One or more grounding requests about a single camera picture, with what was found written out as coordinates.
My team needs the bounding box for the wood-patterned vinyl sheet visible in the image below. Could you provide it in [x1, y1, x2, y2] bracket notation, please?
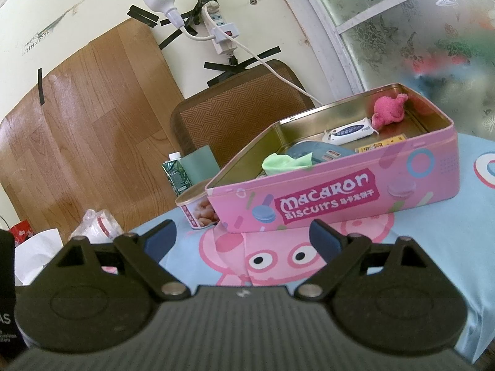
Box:
[0, 19, 186, 240]

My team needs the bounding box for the cartoon printed blue tablecloth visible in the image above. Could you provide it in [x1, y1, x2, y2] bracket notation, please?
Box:
[127, 133, 495, 360]

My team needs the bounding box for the blue tissue pack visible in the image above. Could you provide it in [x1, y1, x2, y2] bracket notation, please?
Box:
[286, 140, 354, 167]

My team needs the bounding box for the white paper sheet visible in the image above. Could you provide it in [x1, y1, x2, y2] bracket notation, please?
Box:
[13, 229, 63, 284]

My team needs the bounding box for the frosted patterned window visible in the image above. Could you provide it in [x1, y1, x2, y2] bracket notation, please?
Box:
[267, 0, 495, 138]

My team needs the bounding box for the white tissue packet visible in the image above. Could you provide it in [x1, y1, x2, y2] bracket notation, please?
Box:
[322, 118, 377, 144]

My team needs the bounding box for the red box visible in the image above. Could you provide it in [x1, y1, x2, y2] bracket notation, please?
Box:
[10, 220, 32, 246]

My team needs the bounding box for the green drink carton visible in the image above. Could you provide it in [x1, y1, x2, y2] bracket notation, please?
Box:
[161, 151, 193, 196]

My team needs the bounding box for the pink biscuit tin box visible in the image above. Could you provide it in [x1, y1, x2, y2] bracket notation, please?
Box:
[205, 82, 460, 234]

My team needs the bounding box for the pink fluffy cloth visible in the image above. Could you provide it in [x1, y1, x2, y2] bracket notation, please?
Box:
[371, 92, 409, 129]

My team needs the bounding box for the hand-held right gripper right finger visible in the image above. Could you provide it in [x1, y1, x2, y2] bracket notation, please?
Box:
[296, 219, 445, 301]

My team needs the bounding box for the white power strip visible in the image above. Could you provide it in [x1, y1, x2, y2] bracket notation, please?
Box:
[201, 1, 237, 57]

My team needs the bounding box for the light green cloth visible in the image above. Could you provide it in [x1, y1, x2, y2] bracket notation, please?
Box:
[262, 151, 314, 176]

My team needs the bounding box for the black tape strip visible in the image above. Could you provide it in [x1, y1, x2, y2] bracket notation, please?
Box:
[127, 4, 160, 28]
[36, 68, 46, 106]
[158, 30, 183, 49]
[207, 71, 235, 88]
[247, 45, 282, 61]
[203, 61, 248, 72]

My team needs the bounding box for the red white snack cup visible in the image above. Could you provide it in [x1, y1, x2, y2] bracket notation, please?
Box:
[175, 181, 217, 230]

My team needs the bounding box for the yellow packet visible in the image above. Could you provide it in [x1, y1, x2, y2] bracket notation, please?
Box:
[355, 134, 407, 154]

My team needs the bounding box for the white power cable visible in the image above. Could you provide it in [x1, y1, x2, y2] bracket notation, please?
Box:
[232, 39, 323, 107]

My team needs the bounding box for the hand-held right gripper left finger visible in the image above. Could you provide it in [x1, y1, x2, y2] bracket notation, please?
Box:
[39, 220, 190, 301]

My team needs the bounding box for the crumpled clear plastic bag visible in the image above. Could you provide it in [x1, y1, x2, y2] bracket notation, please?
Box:
[69, 209, 124, 242]

